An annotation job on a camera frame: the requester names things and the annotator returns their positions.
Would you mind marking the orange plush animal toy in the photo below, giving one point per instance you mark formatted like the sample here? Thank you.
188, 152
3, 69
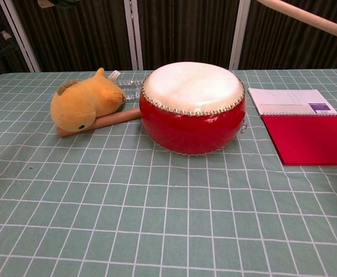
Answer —
79, 101

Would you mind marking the brown wooden rod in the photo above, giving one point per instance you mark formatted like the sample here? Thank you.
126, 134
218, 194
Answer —
113, 117

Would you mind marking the red cover spiral notebook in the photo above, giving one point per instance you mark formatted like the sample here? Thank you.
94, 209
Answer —
307, 138

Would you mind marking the red drum white skin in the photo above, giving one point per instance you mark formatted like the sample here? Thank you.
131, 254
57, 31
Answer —
185, 130

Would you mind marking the green checked tablecloth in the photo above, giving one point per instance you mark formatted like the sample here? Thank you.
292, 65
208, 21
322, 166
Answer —
157, 231

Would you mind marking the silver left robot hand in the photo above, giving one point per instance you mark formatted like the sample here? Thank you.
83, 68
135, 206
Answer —
61, 2

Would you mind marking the clear plastic water bottle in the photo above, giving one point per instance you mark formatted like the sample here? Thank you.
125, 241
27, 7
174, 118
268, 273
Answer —
131, 85

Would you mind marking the light wooden drumstick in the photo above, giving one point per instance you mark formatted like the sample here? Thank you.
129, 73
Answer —
301, 13

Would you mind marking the white partition frame post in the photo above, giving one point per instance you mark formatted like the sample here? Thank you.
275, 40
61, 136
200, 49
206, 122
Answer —
21, 37
239, 34
134, 34

